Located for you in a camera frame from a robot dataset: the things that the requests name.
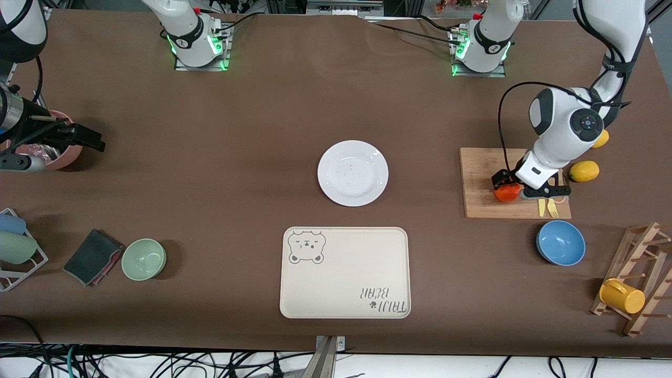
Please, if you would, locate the black base cable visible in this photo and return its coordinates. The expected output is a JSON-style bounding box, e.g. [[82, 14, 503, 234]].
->
[[213, 12, 267, 33], [417, 16, 465, 32], [374, 22, 456, 43]]

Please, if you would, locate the light blue cup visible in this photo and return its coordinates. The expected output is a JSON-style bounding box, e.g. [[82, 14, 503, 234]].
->
[[0, 214, 27, 236]]

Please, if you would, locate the pale green cup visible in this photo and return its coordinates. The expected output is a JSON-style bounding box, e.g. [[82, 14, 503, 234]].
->
[[0, 231, 38, 265]]

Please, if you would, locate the mint green bowl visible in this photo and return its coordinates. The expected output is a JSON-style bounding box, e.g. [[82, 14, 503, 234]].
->
[[121, 238, 167, 281]]

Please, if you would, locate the cream tray with bear print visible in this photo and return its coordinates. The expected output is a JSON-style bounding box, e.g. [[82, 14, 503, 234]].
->
[[279, 226, 412, 320]]

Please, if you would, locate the dark grey folded cloth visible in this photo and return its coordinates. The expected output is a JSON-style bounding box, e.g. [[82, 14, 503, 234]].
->
[[63, 228, 125, 287]]

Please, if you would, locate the white round plate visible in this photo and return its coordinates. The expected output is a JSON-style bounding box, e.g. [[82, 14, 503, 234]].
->
[[317, 140, 390, 207]]

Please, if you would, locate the bamboo cutting board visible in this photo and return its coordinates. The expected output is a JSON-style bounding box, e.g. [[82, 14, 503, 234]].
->
[[459, 147, 572, 220]]

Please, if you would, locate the blue bowl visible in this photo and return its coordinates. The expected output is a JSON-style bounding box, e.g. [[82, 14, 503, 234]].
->
[[536, 220, 586, 267]]

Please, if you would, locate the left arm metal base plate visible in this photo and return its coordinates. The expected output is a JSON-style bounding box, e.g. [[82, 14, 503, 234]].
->
[[450, 26, 507, 78]]

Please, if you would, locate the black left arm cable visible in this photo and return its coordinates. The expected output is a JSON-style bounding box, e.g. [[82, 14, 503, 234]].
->
[[497, 81, 596, 176]]

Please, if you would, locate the white wire cup rack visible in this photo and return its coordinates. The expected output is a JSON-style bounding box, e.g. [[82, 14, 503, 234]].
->
[[0, 207, 49, 292]]

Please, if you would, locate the tan camera stand post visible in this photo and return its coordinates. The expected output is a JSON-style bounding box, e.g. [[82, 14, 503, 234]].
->
[[302, 336, 339, 378]]

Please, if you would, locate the pink bowl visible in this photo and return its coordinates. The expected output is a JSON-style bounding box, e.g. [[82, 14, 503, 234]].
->
[[4, 109, 84, 171]]

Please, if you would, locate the crinkled pink plastic film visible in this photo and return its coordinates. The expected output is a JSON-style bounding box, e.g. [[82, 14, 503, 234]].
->
[[17, 142, 50, 162]]

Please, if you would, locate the yellow mug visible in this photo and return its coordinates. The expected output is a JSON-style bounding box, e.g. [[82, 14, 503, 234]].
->
[[599, 278, 646, 314]]

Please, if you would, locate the orange mandarin fruit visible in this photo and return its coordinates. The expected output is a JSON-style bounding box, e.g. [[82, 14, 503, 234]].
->
[[494, 182, 523, 203]]

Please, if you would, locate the aluminium frame strut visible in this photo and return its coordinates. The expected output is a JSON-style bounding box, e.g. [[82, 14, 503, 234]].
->
[[647, 0, 672, 35]]

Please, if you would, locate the wooden mug rack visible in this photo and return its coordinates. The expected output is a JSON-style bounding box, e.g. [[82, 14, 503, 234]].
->
[[590, 222, 672, 338]]

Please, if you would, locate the metal table clamp bracket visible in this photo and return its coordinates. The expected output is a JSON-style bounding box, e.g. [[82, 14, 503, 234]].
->
[[315, 335, 346, 352]]

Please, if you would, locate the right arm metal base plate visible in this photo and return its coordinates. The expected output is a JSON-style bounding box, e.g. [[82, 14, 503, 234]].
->
[[173, 21, 233, 72]]

